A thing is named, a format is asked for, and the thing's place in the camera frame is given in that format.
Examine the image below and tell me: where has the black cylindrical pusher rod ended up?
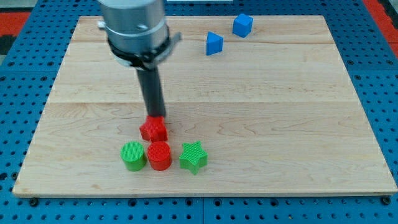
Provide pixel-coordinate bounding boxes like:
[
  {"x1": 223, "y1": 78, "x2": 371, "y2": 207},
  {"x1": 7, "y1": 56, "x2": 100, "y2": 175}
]
[{"x1": 137, "y1": 68, "x2": 166, "y2": 117}]

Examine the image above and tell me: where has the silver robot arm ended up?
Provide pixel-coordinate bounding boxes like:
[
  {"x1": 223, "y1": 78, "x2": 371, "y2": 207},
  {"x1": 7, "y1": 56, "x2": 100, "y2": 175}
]
[{"x1": 98, "y1": 0, "x2": 182, "y2": 117}]

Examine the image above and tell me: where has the blue cube block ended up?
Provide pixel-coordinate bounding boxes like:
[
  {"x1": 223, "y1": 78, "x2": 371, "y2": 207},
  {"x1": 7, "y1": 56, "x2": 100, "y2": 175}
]
[{"x1": 232, "y1": 14, "x2": 254, "y2": 38}]

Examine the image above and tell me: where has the red star block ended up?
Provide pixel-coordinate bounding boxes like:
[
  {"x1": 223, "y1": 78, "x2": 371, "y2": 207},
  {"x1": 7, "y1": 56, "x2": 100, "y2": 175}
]
[{"x1": 139, "y1": 116, "x2": 168, "y2": 142}]

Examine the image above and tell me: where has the red cylinder block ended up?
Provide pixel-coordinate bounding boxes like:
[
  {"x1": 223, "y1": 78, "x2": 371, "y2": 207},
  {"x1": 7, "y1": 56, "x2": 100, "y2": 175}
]
[{"x1": 147, "y1": 141, "x2": 172, "y2": 171}]

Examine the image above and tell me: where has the blue triangular block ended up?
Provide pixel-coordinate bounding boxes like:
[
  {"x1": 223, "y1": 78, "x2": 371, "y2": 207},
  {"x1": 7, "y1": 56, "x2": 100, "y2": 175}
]
[{"x1": 206, "y1": 31, "x2": 224, "y2": 55}]

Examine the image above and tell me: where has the green cylinder block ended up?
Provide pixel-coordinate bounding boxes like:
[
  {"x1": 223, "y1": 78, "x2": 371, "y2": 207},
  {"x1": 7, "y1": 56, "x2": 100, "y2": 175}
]
[{"x1": 120, "y1": 141, "x2": 146, "y2": 172}]

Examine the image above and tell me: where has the green star block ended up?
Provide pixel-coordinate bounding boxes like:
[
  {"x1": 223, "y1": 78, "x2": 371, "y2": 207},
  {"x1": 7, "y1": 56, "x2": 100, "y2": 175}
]
[{"x1": 179, "y1": 141, "x2": 208, "y2": 175}]

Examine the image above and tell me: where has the light wooden board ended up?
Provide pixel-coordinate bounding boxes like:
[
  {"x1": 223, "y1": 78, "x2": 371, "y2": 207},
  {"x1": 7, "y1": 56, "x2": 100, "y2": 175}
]
[{"x1": 13, "y1": 16, "x2": 397, "y2": 198}]

